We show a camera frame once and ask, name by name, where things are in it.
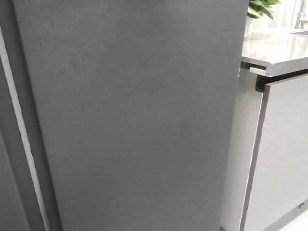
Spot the dark grey fridge door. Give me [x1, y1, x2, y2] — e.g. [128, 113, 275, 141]
[14, 0, 248, 231]

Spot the light grey cabinet door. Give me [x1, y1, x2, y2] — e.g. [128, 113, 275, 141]
[243, 74, 308, 231]

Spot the dark grey fridge body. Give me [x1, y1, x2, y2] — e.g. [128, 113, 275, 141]
[0, 0, 62, 231]

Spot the light grey cabinet body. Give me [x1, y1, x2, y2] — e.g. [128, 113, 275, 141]
[220, 67, 263, 231]

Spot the grey speckled kitchen countertop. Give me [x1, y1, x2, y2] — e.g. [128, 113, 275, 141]
[242, 27, 308, 77]

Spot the green potted plant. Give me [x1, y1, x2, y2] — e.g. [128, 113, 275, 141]
[244, 0, 282, 39]

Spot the silver kitchen faucet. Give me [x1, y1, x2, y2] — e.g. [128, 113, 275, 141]
[295, 0, 308, 28]

